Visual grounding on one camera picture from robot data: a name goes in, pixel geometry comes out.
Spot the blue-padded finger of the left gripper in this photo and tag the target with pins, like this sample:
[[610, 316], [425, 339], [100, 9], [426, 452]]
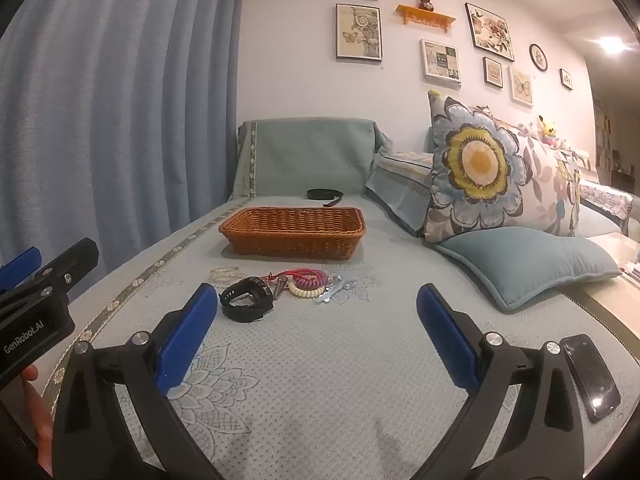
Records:
[[20, 269]]

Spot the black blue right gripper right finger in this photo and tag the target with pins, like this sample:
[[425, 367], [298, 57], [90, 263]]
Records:
[[543, 439]]

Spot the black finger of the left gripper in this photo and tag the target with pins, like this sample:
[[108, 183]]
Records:
[[65, 271]]

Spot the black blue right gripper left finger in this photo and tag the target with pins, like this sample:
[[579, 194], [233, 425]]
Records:
[[91, 438]]

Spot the silver hair clip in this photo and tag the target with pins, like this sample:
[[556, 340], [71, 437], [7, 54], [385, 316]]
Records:
[[338, 284]]

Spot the person's left hand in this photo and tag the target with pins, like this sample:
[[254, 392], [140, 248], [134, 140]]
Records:
[[41, 418]]

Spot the black smartphone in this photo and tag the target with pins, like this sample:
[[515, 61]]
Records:
[[592, 377]]

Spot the teal velvet cushion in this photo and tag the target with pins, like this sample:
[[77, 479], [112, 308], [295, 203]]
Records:
[[516, 264]]

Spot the blue curtain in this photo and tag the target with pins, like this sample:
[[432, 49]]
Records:
[[118, 122]]

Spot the teal sofa cover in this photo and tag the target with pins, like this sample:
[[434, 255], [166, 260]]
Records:
[[354, 388]]

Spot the brown wicker basket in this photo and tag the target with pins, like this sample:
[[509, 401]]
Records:
[[314, 233]]

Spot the large floral pillow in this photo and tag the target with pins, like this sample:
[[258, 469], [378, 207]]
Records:
[[477, 172]]

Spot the striped backrest cushion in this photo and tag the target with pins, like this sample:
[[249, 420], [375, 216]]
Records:
[[401, 182]]

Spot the yellow plush toy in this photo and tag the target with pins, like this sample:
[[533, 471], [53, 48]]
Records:
[[547, 132]]

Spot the butterfly light framed picture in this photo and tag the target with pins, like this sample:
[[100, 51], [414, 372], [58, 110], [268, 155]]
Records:
[[521, 87]]

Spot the tiny framed picture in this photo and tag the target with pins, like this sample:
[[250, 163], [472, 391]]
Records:
[[566, 79]]

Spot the small dark framed picture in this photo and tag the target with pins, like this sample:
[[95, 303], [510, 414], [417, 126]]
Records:
[[493, 73]]

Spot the white framed print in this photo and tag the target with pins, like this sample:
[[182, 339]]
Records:
[[440, 61]]

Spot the floral framed picture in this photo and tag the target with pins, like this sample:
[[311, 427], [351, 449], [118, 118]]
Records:
[[490, 32]]

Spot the small figurine on shelf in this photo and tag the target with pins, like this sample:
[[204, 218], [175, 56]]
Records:
[[426, 5]]

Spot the orange wall shelf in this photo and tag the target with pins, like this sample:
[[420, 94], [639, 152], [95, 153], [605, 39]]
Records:
[[410, 14]]

